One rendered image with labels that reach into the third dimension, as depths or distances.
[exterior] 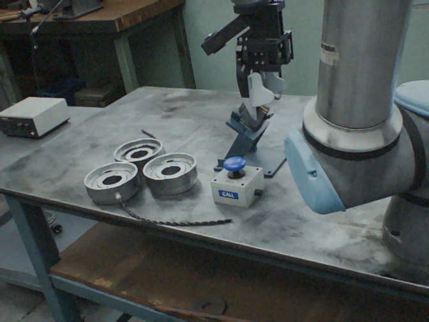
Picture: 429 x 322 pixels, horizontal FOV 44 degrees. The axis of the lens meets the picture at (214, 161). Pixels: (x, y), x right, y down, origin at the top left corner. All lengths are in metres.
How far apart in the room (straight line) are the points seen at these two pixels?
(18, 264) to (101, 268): 0.80
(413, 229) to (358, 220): 0.13
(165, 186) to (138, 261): 0.34
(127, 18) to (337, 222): 1.82
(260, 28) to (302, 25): 1.66
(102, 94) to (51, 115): 1.16
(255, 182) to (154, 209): 0.19
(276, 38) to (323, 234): 0.34
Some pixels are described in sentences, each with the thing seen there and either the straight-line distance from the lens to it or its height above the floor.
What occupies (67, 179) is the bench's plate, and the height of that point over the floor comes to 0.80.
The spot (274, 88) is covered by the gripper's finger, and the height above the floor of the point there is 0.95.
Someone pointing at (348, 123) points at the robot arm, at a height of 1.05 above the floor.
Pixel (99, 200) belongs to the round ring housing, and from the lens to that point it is 1.02.
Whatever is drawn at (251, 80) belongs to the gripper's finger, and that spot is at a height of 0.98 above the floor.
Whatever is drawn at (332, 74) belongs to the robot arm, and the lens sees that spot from 0.57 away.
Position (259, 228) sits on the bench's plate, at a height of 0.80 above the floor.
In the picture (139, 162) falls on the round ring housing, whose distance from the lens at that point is 1.08.
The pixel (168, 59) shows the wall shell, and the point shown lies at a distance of 3.07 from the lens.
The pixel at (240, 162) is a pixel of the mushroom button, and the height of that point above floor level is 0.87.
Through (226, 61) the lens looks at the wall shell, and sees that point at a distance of 2.85.
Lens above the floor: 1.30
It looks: 27 degrees down
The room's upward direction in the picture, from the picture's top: 10 degrees counter-clockwise
